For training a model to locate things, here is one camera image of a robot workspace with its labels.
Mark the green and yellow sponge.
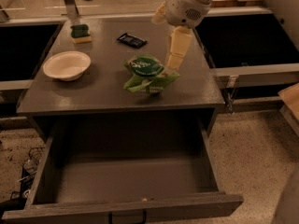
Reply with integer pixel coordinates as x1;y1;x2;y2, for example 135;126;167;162
71;24;92;44

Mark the green rice chip bag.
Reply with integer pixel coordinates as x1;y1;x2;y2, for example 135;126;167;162
123;54;179;94

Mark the black wire basket on floor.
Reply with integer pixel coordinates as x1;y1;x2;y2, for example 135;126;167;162
10;147;44;202

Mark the left metal support post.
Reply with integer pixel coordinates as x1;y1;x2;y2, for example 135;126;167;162
64;0;78;20

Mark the dark blue snack packet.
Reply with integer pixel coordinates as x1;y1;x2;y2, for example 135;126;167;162
117;33;147;49

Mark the white paper bowl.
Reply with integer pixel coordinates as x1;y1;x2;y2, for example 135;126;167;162
43;51;91;81

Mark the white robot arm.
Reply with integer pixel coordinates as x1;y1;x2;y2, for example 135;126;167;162
151;0;212;70

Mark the black drawer handle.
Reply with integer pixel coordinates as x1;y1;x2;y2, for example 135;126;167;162
108;210;147;224

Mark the wooden board at right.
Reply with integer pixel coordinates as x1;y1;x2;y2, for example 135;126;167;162
278;83;299;119

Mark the grey cabinet with countertop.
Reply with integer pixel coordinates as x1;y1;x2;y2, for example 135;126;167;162
15;14;226;142

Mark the open grey top drawer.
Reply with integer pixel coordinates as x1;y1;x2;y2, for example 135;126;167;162
3;110;243;224

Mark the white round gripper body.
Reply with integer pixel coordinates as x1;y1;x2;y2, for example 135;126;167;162
165;0;211;28

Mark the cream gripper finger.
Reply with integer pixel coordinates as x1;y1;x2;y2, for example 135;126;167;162
151;3;166;24
166;26;192;70

